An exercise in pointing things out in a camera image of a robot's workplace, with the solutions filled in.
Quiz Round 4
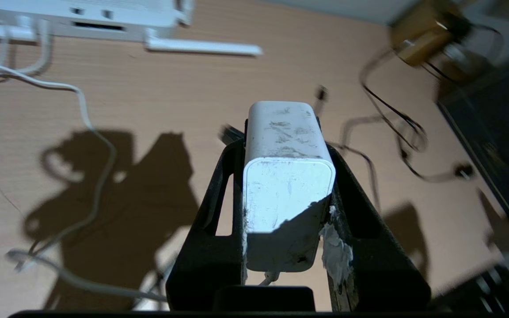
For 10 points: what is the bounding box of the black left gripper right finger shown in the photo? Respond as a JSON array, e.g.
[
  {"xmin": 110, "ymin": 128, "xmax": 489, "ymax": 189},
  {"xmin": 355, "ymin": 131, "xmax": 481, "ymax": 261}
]
[{"xmin": 320, "ymin": 141, "xmax": 433, "ymax": 312}]

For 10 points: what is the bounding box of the white router with antennas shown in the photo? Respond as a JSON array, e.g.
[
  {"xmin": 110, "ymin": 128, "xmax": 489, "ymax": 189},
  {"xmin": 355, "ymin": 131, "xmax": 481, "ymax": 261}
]
[{"xmin": 0, "ymin": 0, "xmax": 264, "ymax": 58}]

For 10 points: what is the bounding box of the brass desk lamp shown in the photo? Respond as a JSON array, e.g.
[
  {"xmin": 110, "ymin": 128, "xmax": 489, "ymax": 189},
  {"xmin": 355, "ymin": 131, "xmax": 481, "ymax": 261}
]
[{"xmin": 388, "ymin": 0, "xmax": 474, "ymax": 68}]

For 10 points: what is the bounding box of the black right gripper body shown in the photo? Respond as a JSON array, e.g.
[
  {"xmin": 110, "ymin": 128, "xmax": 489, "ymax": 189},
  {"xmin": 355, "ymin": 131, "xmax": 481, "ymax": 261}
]
[{"xmin": 431, "ymin": 256, "xmax": 509, "ymax": 312}]

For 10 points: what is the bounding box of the white adapter cable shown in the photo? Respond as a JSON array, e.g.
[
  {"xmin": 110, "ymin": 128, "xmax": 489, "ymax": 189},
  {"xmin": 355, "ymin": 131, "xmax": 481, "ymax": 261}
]
[{"xmin": 0, "ymin": 26, "xmax": 282, "ymax": 310}]

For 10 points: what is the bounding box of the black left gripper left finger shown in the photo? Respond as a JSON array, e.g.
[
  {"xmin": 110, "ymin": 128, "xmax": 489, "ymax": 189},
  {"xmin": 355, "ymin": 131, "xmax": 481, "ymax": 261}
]
[{"xmin": 166, "ymin": 132, "xmax": 247, "ymax": 312}]

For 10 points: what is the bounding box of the white power adapter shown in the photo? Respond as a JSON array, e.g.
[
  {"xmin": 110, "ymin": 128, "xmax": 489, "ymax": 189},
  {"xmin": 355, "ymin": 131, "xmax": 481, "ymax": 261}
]
[{"xmin": 242, "ymin": 101, "xmax": 337, "ymax": 274}]

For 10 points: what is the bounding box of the dark gift bag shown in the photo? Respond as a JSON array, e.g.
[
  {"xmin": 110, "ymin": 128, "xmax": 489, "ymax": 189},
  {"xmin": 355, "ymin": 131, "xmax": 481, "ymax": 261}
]
[{"xmin": 436, "ymin": 53, "xmax": 509, "ymax": 221}]

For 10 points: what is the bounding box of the black cable clip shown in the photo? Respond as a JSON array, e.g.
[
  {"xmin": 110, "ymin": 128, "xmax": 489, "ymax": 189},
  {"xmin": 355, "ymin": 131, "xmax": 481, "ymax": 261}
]
[{"xmin": 442, "ymin": 12, "xmax": 475, "ymax": 42}]

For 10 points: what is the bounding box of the black lamp power cord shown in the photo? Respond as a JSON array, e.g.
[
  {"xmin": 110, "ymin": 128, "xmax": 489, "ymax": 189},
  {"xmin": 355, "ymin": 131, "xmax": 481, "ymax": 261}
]
[{"xmin": 359, "ymin": 22, "xmax": 503, "ymax": 183}]

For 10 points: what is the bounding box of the black USB cable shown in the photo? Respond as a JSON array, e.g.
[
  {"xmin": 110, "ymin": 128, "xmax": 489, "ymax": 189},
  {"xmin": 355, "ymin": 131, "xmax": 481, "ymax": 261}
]
[{"xmin": 313, "ymin": 85, "xmax": 414, "ymax": 213}]

